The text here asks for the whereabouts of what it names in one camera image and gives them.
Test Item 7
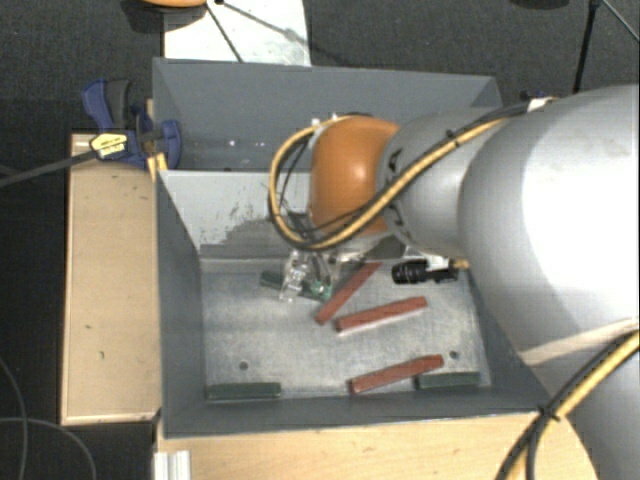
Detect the red-brown flat block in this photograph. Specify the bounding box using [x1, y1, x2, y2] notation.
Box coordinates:
[313, 261, 384, 327]
[346, 353, 446, 396]
[333, 295, 430, 339]

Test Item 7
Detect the grey metal bin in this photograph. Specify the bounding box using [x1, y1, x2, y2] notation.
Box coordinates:
[151, 56, 552, 440]

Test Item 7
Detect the dark green flat block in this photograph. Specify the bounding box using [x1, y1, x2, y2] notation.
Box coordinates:
[414, 371, 483, 391]
[206, 381, 283, 402]

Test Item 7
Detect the pale wood flat board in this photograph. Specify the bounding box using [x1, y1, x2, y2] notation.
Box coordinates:
[59, 131, 164, 427]

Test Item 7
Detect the black cylinder on white bracket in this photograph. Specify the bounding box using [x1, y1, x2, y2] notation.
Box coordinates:
[391, 253, 472, 286]

